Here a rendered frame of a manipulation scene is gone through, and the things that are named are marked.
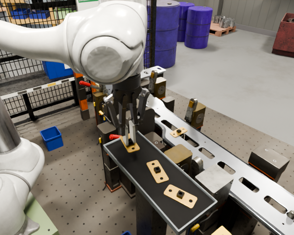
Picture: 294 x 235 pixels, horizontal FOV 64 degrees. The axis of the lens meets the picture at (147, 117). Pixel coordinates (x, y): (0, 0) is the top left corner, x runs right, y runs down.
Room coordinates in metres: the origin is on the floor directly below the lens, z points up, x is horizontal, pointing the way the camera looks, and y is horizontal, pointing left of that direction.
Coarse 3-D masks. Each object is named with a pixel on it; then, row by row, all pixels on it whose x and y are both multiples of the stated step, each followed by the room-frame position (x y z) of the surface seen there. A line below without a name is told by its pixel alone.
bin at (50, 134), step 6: (54, 126) 1.17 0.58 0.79; (42, 132) 1.12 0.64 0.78; (48, 132) 1.14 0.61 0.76; (54, 132) 1.16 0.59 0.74; (60, 132) 1.11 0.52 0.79; (42, 138) 1.10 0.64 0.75; (48, 138) 1.13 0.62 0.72; (54, 138) 1.06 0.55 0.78; (60, 138) 1.08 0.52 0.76; (48, 144) 1.04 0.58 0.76; (54, 144) 1.06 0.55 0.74; (60, 144) 1.08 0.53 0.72; (48, 150) 1.04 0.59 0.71
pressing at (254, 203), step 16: (160, 112) 1.03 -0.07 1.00; (160, 128) 0.90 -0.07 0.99; (192, 128) 0.90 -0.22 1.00; (176, 144) 0.78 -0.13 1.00; (208, 144) 0.78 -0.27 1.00; (208, 160) 0.68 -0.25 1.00; (224, 160) 0.68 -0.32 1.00; (240, 160) 0.69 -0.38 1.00; (240, 176) 0.60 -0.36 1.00; (256, 176) 0.60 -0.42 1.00; (240, 192) 0.53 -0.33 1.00; (272, 192) 0.53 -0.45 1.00; (288, 192) 0.54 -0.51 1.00; (256, 208) 0.47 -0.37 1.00; (272, 208) 0.47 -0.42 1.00; (288, 208) 0.47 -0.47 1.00; (272, 224) 0.41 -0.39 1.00; (288, 224) 0.41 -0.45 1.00
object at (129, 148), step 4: (120, 136) 0.59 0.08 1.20; (128, 136) 0.59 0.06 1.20; (128, 140) 0.56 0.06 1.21; (132, 140) 0.56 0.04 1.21; (124, 144) 0.55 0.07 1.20; (128, 144) 0.55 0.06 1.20; (132, 144) 0.55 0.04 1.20; (136, 144) 0.55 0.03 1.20; (128, 148) 0.53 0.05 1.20; (136, 148) 0.53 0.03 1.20
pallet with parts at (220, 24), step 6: (216, 18) 6.56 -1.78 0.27; (222, 18) 6.43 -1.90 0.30; (228, 18) 6.39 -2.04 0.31; (210, 24) 6.47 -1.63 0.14; (216, 24) 6.47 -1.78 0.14; (222, 24) 6.13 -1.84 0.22; (228, 24) 6.14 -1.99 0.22; (234, 24) 6.29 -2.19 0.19; (216, 30) 5.92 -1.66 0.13; (222, 30) 5.98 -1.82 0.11; (228, 30) 6.10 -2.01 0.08; (234, 30) 6.30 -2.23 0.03
